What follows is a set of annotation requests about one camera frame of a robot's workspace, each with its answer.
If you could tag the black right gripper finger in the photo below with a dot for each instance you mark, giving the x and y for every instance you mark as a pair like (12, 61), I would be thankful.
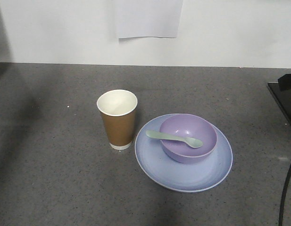
(284, 82)

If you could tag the purple plastic bowl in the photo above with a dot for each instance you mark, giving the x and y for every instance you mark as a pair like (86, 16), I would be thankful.
(188, 125)

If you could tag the pale green plastic spoon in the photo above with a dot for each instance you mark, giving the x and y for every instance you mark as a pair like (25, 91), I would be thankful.
(192, 142)

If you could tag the brown paper cup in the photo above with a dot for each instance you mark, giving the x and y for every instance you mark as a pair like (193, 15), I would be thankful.
(118, 110)

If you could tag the light blue round plate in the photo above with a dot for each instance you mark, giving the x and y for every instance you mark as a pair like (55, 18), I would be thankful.
(186, 178)

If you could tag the black gas stove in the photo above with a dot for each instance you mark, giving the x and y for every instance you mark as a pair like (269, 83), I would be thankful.
(282, 98)

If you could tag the white paper sheet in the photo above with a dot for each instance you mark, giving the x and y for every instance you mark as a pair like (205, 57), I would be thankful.
(147, 18)

